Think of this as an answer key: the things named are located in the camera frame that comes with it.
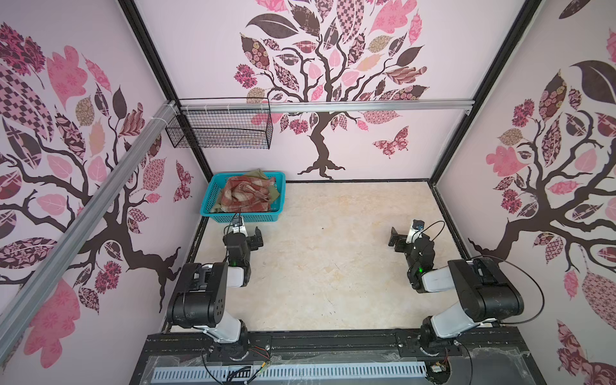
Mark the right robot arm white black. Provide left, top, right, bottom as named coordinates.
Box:
left=388, top=221, right=525, bottom=356

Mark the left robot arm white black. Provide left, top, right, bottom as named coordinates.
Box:
left=166, top=228, right=263, bottom=360

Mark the olive green skirt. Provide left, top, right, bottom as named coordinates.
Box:
left=211, top=167, right=281, bottom=213

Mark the teal plastic basket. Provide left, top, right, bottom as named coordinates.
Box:
left=201, top=170, right=287, bottom=223

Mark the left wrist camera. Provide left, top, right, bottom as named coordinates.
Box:
left=229, top=215, right=248, bottom=237

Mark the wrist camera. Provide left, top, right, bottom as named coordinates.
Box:
left=406, top=219, right=425, bottom=244
left=229, top=215, right=248, bottom=237

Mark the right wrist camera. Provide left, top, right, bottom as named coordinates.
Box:
left=406, top=219, right=425, bottom=244

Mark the black wire basket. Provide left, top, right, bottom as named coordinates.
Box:
left=166, top=96, right=274, bottom=149

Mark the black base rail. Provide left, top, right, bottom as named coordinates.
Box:
left=130, top=327, right=544, bottom=384

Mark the white slotted cable duct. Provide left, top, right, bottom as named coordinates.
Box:
left=150, top=362, right=427, bottom=384

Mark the aluminium rail back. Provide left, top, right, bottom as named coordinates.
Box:
left=181, top=99, right=475, bottom=113

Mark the aluminium rail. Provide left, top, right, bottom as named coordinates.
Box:
left=1, top=100, right=177, bottom=359
left=181, top=99, right=475, bottom=113

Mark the aluminium rail left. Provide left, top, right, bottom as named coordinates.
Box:
left=1, top=100, right=177, bottom=359

